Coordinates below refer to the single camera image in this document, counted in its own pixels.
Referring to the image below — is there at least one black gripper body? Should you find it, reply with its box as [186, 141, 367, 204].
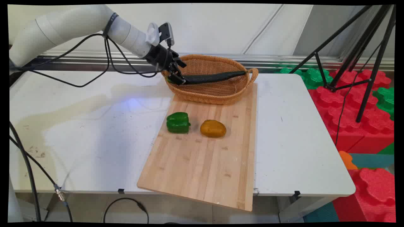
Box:
[145, 44, 182, 75]

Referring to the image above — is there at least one dark green cucumber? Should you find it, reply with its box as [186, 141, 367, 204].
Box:
[166, 71, 247, 85]

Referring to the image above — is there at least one yellow-brown potato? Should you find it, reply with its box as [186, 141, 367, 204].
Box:
[200, 119, 227, 138]

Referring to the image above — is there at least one woven wicker basket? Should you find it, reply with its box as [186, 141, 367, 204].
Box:
[162, 54, 259, 105]

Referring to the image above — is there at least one green bell pepper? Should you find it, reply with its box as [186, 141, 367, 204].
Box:
[166, 112, 191, 134]

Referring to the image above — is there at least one bamboo cutting board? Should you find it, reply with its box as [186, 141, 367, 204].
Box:
[137, 83, 258, 212]

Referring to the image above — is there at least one green foam block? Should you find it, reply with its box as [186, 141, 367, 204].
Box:
[277, 67, 334, 90]
[372, 87, 395, 121]

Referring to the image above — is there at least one large red foam block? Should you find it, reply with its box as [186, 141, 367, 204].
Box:
[308, 69, 395, 154]

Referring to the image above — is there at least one black tripod stand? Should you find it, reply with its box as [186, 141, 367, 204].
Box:
[288, 4, 397, 123]

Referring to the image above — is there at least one teal foam mat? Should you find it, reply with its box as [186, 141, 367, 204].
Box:
[348, 153, 395, 169]

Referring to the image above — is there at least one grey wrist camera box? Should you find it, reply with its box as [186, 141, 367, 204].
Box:
[158, 22, 175, 47]

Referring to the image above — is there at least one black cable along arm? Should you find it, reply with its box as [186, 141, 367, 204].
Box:
[17, 33, 173, 88]

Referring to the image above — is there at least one black velcro strap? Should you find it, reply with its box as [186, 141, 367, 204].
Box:
[102, 13, 119, 39]

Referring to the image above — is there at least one aluminium wall rail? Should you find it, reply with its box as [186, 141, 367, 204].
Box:
[37, 50, 395, 72]

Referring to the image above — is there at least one black looped cable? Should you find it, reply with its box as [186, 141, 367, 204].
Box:
[103, 197, 150, 224]

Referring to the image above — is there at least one thin cable with metal connector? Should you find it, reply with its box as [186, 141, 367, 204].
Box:
[9, 136, 74, 223]

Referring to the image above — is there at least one thin black tripod cable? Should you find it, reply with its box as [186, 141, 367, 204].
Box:
[334, 41, 384, 147]

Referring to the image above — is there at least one thick black cable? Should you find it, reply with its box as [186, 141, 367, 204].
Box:
[9, 121, 42, 223]

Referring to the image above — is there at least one grey table leg frame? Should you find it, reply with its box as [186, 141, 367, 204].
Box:
[277, 195, 336, 223]

